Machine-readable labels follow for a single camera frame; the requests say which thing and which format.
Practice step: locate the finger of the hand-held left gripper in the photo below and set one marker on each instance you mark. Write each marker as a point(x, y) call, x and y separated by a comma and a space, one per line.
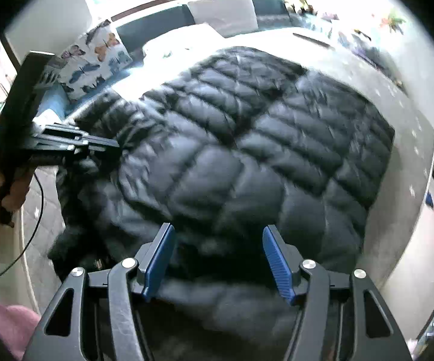
point(59, 154)
point(89, 142)

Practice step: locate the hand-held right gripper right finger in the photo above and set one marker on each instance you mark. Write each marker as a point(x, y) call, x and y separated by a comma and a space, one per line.
point(277, 263)

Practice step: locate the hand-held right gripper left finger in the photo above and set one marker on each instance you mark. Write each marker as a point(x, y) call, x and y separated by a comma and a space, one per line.
point(160, 259)

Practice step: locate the black puffer jacket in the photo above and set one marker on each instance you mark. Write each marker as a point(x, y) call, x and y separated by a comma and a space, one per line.
point(220, 158)

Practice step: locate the large butterfly print pillow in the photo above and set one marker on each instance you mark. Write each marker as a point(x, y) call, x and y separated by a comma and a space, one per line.
point(96, 56)

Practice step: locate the blue padded bed surround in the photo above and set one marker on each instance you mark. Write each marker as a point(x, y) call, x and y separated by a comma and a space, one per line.
point(153, 30)

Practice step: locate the small butterfly print pillow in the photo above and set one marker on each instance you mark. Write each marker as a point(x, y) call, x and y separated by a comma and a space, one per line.
point(172, 41)

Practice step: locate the person's pink fleece clothing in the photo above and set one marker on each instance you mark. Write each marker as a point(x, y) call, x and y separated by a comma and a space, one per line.
point(6, 327)

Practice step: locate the white pillow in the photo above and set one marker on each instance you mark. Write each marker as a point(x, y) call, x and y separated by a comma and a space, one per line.
point(220, 11)

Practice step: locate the grey book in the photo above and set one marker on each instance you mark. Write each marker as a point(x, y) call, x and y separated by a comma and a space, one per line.
point(311, 39)

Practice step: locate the dark purple cloth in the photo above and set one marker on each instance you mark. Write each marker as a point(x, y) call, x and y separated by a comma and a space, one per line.
point(371, 54)

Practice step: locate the colourful pinwheel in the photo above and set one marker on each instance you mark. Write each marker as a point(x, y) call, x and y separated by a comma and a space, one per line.
point(391, 18)

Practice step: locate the wooden framed wall opening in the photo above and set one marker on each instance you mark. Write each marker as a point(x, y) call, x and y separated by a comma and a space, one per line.
point(12, 54)

